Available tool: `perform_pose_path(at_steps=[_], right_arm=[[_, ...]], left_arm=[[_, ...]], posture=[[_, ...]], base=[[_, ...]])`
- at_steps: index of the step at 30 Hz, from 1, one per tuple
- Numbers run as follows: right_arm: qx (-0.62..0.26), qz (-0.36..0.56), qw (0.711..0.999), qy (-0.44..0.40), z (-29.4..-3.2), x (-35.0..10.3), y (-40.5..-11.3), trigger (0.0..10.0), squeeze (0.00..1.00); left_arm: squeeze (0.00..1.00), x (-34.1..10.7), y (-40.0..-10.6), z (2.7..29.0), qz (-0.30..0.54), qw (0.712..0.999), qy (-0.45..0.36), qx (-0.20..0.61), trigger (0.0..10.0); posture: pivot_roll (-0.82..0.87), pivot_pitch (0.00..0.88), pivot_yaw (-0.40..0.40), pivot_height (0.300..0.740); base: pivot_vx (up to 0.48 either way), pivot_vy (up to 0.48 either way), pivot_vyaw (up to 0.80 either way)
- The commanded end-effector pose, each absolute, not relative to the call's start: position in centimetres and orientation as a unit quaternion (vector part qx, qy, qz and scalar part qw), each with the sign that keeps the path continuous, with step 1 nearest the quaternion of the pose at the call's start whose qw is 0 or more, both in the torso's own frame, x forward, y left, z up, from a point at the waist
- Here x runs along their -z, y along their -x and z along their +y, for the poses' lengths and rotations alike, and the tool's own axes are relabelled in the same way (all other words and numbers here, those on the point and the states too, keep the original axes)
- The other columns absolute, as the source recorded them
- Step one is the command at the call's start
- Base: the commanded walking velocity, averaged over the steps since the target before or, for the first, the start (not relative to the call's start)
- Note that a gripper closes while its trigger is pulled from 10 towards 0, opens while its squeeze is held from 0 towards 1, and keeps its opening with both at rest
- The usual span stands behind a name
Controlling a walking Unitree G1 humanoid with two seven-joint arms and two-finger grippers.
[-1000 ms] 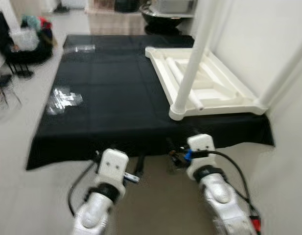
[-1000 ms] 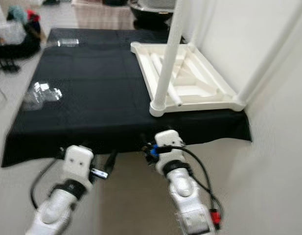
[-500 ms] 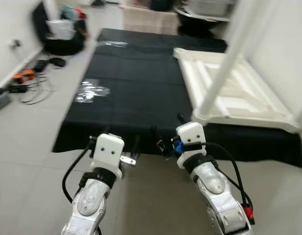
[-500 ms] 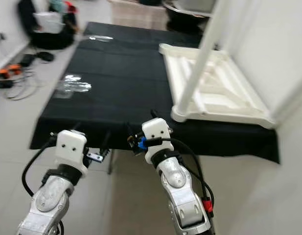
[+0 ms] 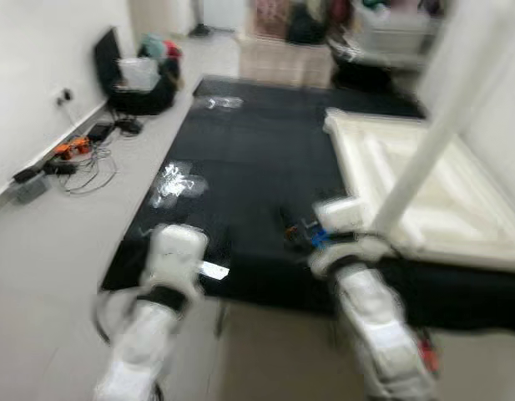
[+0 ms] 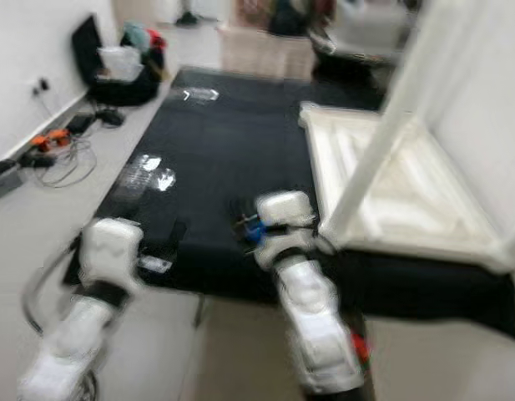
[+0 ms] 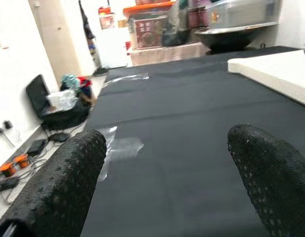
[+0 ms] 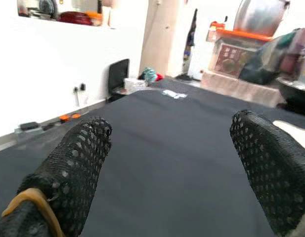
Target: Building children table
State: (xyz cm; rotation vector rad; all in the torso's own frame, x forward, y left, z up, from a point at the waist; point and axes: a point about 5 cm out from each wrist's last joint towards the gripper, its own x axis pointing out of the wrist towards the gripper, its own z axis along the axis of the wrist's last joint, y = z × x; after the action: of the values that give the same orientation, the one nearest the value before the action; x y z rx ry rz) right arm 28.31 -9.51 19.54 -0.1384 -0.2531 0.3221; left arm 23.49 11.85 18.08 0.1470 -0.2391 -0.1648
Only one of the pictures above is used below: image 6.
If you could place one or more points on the black power adapter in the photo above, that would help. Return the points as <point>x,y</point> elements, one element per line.
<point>111,117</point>

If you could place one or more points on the red printed box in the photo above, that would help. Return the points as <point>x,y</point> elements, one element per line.
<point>253,10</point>

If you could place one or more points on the large black bowl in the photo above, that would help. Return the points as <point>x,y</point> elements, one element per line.
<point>353,63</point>

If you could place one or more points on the black wall charger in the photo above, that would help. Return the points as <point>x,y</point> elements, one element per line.
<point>42,85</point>

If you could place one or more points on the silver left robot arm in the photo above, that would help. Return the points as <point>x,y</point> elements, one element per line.
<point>78,334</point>

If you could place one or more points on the black power strip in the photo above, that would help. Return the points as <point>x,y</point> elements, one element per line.
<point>40,159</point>

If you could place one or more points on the black round floor object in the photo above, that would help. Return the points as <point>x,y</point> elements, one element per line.
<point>190,17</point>

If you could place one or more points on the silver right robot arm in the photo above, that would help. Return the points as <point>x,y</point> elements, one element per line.
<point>315,326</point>

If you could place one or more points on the teal cloth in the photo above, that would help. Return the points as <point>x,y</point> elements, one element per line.
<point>133,35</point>

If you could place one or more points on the black bag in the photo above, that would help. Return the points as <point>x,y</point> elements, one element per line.
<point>86,46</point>

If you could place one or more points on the red bag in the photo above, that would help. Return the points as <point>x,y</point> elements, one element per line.
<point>155,40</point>

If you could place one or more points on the clear crumpled plastic bag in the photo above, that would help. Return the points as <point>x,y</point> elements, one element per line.
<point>119,63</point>

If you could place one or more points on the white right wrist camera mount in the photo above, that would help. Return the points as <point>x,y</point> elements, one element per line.
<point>282,213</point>

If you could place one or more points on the grey floor box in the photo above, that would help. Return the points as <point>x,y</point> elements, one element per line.
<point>2,177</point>

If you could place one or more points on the black box device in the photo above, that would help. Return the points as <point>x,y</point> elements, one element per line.
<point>78,124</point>

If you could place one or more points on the beige cloth covered shelf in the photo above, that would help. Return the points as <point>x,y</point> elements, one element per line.
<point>270,50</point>

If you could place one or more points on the black tablecloth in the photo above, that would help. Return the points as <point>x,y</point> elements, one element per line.
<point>224,150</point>

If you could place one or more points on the orange plug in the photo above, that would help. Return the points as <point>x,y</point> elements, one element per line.
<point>44,142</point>
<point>58,138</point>

